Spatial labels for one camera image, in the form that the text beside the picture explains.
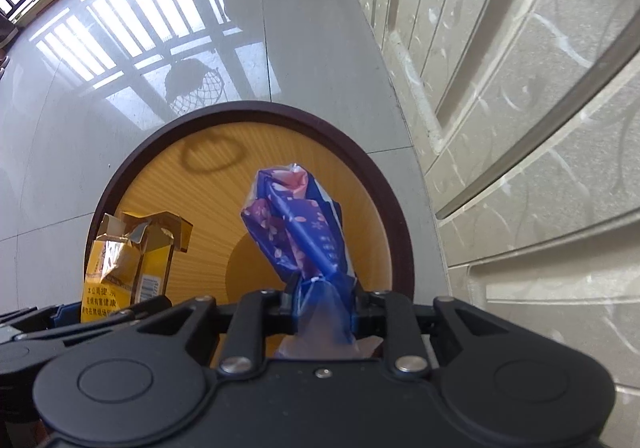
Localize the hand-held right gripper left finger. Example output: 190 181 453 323
132 290 299 375

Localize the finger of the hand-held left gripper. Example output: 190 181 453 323
0 304 84 331
0 297 174 350

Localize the yellow bin with brown rim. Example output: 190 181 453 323
86 100 415 369

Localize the blue floral plastic wrapper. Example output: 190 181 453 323
240 163 382 360

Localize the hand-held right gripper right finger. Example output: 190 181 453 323
351 292 507 375

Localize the torn yellow cigarette box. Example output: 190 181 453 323
80 211 194 323

